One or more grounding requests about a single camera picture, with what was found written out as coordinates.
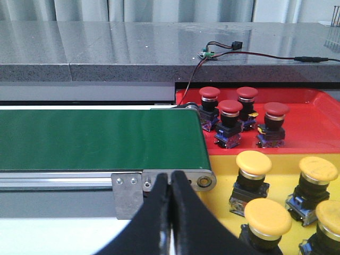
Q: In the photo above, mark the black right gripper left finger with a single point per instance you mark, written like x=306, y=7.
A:
x=149, y=231

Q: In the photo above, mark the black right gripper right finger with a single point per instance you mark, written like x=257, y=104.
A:
x=196, y=230

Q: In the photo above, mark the yellow mushroom push button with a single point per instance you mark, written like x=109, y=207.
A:
x=316, y=174
x=326, y=238
x=267, y=222
x=250, y=183

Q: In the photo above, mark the red mushroom push button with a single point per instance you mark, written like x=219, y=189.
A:
x=229, y=128
x=271, y=134
x=247, y=115
x=209, y=112

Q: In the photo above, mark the green conveyor belt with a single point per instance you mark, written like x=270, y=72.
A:
x=78, y=139

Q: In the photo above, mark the red bin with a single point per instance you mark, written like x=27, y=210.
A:
x=311, y=126

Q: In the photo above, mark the small circuit board red LED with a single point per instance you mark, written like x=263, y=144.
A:
x=206, y=54

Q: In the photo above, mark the grey stone-top counter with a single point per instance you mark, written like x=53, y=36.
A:
x=50, y=51

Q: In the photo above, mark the grey pleated curtain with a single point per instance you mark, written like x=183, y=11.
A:
x=152, y=11

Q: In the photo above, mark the thin metal rods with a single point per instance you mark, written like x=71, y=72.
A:
x=332, y=39

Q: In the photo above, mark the grey conveyor support post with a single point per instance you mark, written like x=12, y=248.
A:
x=127, y=193

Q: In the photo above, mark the aluminium conveyor frame rail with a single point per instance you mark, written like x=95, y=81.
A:
x=76, y=180

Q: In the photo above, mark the black inline cable connector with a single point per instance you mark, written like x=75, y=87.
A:
x=308, y=59

